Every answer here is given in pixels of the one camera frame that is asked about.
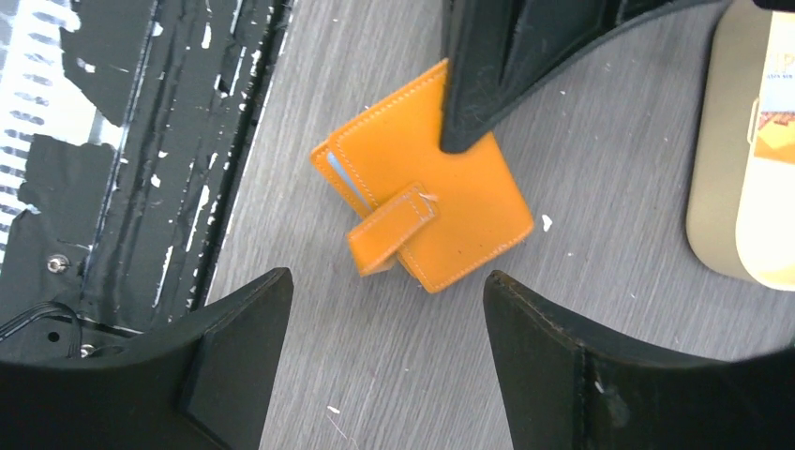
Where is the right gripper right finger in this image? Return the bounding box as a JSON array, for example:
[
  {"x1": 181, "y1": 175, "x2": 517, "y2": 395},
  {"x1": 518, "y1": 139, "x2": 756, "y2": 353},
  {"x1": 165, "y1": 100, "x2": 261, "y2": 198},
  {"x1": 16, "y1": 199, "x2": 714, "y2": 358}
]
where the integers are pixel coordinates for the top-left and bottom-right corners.
[{"x1": 483, "y1": 271, "x2": 794, "y2": 449}]

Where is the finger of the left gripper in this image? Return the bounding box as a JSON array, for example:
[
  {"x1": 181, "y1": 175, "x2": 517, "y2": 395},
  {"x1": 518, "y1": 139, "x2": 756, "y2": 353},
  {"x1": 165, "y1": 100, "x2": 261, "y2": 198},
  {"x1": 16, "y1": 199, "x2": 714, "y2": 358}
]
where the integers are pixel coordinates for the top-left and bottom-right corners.
[{"x1": 440, "y1": 0, "x2": 694, "y2": 154}]

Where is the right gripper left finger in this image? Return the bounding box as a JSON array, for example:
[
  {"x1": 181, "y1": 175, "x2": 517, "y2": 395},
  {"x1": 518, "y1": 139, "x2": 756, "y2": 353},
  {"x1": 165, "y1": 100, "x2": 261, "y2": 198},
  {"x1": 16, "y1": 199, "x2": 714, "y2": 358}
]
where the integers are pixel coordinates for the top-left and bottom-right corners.
[{"x1": 1, "y1": 267, "x2": 293, "y2": 449}]

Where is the orange leather card holder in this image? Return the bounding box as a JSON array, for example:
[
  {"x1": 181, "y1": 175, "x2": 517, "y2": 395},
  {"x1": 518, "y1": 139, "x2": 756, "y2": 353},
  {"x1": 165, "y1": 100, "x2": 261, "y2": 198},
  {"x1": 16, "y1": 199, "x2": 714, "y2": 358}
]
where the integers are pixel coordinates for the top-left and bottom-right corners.
[{"x1": 311, "y1": 62, "x2": 533, "y2": 293}]

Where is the credit card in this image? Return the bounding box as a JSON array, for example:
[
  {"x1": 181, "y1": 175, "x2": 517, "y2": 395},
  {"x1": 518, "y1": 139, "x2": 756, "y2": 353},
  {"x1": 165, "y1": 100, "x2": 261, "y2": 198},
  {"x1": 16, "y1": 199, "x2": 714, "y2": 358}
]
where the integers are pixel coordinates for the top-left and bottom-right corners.
[{"x1": 748, "y1": 8, "x2": 795, "y2": 169}]

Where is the beige oval tray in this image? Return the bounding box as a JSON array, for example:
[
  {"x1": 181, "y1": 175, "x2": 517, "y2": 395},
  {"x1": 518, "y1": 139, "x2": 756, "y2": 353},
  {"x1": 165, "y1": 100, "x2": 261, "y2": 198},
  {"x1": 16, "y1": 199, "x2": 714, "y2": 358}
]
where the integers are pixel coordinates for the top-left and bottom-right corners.
[{"x1": 685, "y1": 1, "x2": 794, "y2": 292}]

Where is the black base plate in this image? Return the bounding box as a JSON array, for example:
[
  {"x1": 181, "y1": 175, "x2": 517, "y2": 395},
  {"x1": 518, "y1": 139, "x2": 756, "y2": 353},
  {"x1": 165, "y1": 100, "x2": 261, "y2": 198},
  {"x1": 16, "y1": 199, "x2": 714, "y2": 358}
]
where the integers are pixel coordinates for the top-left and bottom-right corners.
[{"x1": 1, "y1": 1, "x2": 293, "y2": 362}]

